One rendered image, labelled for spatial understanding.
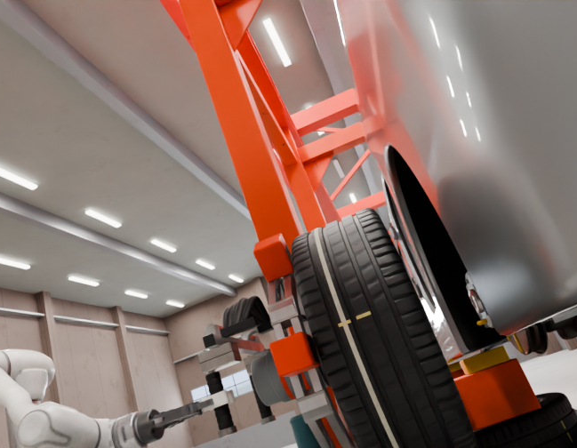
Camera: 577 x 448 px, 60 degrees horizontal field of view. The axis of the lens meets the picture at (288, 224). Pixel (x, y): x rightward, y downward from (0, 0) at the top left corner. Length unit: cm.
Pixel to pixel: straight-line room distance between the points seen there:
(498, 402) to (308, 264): 89
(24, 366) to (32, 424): 61
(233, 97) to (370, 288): 137
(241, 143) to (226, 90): 28
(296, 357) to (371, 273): 23
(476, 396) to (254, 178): 112
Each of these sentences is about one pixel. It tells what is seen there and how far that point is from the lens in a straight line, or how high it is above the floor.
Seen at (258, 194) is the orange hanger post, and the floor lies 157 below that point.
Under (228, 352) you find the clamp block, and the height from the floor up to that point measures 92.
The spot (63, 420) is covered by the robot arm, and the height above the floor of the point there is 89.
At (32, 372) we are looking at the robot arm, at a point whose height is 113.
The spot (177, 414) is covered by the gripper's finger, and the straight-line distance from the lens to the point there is 126.
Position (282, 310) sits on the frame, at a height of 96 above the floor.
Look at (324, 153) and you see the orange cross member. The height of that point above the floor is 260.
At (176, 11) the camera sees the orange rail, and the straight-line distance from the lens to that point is 371.
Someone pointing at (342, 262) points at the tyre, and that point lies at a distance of 110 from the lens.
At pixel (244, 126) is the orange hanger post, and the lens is 213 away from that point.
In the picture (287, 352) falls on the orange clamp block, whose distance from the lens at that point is 103.
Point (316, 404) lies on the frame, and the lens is 111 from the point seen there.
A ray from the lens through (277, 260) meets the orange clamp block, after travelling 122.
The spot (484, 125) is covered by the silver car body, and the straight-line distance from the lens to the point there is 57.
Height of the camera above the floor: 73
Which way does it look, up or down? 21 degrees up
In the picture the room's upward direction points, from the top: 20 degrees counter-clockwise
